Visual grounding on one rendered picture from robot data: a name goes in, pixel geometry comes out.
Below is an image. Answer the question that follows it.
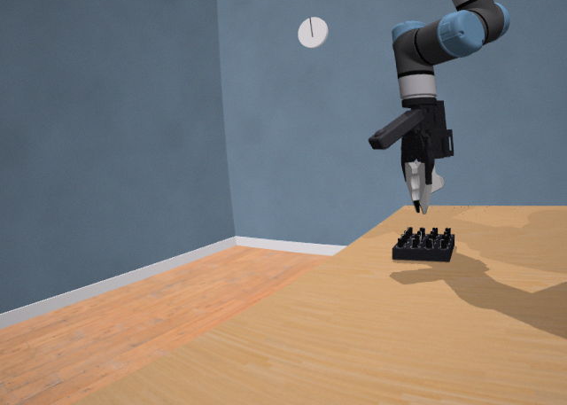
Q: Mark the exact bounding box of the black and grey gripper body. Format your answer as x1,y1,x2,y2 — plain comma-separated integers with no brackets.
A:
401,97,454,162

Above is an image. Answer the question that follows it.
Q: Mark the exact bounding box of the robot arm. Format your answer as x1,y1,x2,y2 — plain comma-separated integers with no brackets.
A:
369,0,510,150

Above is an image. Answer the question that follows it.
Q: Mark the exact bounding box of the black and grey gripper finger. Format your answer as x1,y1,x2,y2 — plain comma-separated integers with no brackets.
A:
417,143,444,214
401,150,421,213

